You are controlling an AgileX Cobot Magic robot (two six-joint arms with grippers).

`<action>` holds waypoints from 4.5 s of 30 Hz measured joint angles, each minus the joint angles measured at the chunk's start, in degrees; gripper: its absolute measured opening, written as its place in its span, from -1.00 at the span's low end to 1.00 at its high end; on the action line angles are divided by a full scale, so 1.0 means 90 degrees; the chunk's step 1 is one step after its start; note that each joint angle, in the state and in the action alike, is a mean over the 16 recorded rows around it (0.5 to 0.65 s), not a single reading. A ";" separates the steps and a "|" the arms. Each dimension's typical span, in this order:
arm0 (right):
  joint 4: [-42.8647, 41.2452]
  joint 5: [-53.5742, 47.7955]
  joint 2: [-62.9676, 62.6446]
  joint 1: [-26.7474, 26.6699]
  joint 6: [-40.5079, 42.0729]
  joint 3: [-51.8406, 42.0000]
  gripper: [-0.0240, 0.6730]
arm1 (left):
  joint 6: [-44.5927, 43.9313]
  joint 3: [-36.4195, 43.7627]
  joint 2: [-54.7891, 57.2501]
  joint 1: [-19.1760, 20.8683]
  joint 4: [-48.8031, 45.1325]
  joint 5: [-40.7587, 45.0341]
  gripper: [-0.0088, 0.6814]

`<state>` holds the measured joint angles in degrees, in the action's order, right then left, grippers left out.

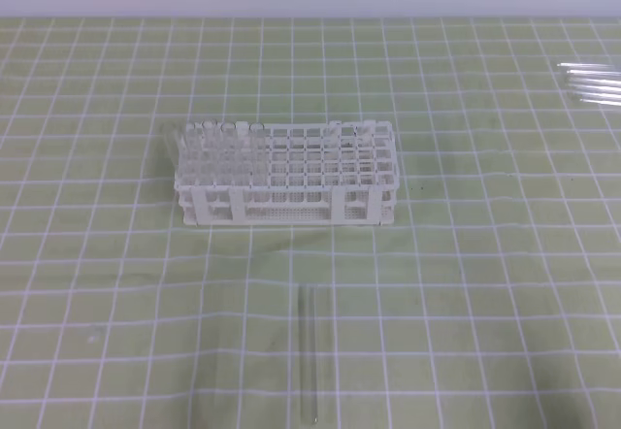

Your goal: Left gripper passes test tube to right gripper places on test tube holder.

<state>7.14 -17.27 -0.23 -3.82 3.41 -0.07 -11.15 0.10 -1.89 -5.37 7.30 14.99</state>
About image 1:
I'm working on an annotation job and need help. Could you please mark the clear glass test tube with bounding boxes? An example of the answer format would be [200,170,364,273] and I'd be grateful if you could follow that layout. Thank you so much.
[298,284,318,426]

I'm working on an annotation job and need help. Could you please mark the glass test tube in rack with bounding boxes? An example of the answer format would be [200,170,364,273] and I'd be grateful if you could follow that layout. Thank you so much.
[186,122,202,184]
[202,119,218,184]
[220,122,238,185]
[249,122,267,186]

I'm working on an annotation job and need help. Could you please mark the white plastic test tube rack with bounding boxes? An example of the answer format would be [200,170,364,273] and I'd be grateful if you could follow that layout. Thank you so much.
[174,120,400,226]

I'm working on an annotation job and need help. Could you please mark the glass tube leaning on rack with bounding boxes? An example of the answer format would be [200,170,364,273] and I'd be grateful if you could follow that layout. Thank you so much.
[161,124,180,171]

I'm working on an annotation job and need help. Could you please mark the green checkered tablecloth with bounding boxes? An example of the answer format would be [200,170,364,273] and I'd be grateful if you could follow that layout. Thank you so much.
[1,17,620,428]

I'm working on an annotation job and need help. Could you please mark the pile of spare glass tubes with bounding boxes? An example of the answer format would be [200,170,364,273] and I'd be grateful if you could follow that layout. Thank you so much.
[557,62,621,107]

